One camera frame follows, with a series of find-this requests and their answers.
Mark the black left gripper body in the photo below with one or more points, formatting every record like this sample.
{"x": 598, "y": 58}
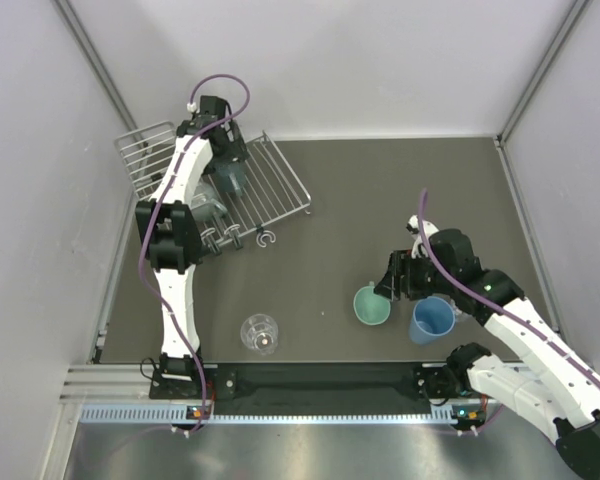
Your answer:
{"x": 229, "y": 151}

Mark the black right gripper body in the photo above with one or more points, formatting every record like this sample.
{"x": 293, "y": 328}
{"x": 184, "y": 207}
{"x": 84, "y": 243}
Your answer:
{"x": 423, "y": 278}

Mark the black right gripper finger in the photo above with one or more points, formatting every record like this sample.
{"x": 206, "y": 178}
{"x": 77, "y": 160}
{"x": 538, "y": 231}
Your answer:
{"x": 390, "y": 292}
{"x": 395, "y": 268}

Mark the green teal mug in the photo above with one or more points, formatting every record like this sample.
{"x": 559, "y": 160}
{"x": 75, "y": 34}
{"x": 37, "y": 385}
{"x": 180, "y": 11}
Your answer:
{"x": 371, "y": 309}

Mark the blue-grey ceramic mug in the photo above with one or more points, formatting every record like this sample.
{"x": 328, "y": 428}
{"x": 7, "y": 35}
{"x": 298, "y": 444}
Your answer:
{"x": 230, "y": 177}

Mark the grey round ceramic cup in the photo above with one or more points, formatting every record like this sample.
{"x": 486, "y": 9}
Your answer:
{"x": 205, "y": 203}

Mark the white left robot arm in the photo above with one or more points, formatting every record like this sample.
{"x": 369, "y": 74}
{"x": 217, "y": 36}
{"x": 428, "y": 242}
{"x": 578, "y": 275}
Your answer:
{"x": 172, "y": 246}

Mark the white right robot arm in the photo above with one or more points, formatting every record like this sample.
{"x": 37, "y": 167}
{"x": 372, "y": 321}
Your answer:
{"x": 562, "y": 397}

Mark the blue plastic cup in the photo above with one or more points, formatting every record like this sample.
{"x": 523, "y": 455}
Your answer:
{"x": 432, "y": 319}

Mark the clear wine glass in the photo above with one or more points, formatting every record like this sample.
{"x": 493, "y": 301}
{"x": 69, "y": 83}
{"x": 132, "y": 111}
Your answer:
{"x": 460, "y": 315}

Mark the small metal c-shaped hook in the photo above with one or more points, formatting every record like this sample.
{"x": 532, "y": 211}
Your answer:
{"x": 265, "y": 238}

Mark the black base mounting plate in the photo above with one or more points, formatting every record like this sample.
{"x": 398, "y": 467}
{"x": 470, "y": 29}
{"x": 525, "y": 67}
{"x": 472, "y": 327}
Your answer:
{"x": 327, "y": 388}

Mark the clear glass tumbler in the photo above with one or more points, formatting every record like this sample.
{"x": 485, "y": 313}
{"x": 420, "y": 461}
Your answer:
{"x": 259, "y": 333}

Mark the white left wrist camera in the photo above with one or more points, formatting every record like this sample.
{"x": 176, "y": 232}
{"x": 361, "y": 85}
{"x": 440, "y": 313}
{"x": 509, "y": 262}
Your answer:
{"x": 214, "y": 106}

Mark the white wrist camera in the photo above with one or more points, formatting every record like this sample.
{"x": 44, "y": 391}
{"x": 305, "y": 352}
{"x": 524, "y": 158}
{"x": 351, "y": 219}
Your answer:
{"x": 214, "y": 106}
{"x": 418, "y": 230}

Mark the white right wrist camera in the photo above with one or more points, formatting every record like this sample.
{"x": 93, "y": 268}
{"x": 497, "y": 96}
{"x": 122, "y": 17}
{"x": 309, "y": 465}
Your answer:
{"x": 418, "y": 230}

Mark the metal wire dish rack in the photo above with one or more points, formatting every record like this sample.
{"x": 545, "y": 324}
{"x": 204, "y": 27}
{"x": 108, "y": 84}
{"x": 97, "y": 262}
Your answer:
{"x": 273, "y": 191}

